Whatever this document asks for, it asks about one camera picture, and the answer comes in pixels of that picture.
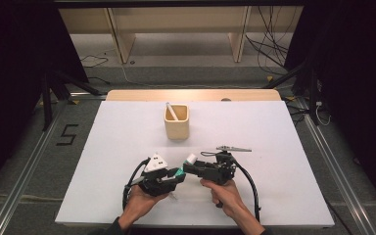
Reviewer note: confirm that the person's left hand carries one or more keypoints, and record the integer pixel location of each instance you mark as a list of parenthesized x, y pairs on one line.
[(140, 204)]

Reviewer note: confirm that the white foam board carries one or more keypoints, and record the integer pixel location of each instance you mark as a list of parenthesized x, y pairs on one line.
[(267, 137)]

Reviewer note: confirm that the light wooden desk frame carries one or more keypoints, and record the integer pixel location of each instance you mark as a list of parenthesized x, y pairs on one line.
[(176, 19)]

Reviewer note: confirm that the black metal stand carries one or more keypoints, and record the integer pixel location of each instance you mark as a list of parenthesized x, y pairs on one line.
[(312, 98), (47, 104)]

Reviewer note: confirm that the white pen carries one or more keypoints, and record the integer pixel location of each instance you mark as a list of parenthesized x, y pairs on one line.
[(171, 111)]

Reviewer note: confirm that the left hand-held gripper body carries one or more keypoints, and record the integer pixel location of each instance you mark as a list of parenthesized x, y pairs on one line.
[(156, 164)]

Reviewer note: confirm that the black curtain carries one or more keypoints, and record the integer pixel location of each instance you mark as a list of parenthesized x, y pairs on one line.
[(359, 65), (13, 65)]

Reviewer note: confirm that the aluminium floor rail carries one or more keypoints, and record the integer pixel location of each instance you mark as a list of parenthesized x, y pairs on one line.
[(23, 182), (339, 176)]

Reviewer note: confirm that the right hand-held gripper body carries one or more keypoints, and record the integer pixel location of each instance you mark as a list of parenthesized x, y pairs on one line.
[(220, 169)]

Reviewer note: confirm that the person's right hand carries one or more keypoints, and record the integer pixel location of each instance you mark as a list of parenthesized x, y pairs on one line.
[(225, 196)]

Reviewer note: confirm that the beige square pen holder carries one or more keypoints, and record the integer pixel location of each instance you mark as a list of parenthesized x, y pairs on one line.
[(177, 130)]

